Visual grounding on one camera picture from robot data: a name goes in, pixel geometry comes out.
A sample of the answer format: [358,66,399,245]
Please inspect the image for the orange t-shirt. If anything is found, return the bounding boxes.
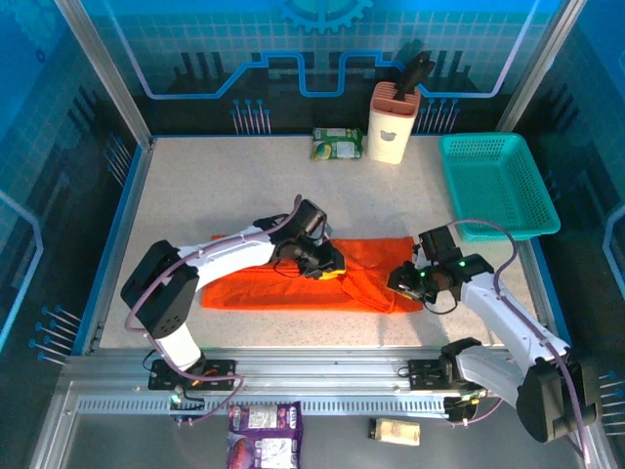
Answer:
[201,235,425,315]

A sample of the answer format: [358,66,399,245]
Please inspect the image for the teal plastic basket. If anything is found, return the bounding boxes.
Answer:
[437,132,562,243]

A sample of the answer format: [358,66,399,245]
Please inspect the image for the aluminium rail frame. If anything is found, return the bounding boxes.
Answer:
[28,344,616,469]

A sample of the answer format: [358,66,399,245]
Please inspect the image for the small tan packet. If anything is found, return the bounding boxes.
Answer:
[366,417,422,447]

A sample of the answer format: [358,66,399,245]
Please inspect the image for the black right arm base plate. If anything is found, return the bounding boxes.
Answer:
[407,359,489,392]

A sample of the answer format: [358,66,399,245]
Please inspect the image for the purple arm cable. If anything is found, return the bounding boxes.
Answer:
[446,219,592,465]
[124,193,245,427]

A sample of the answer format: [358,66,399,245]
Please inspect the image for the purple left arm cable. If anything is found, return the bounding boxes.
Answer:
[124,193,245,427]

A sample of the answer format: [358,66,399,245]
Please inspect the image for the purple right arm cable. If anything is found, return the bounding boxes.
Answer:
[446,219,592,465]

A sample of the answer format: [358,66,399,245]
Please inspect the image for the black knife handle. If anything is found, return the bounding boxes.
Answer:
[394,50,437,103]

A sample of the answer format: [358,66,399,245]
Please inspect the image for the aluminium frame post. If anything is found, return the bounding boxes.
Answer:
[495,0,590,134]
[53,0,156,150]

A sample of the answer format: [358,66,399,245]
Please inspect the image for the cream knife block pink top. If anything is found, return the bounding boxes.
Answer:
[365,81,422,166]

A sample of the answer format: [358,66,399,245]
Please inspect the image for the slotted grey cable duct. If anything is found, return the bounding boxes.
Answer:
[75,396,448,416]

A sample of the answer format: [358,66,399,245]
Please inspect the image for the purple snack bag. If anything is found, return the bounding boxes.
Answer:
[227,401,305,469]

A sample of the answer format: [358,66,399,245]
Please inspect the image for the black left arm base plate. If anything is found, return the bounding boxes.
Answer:
[147,359,235,392]

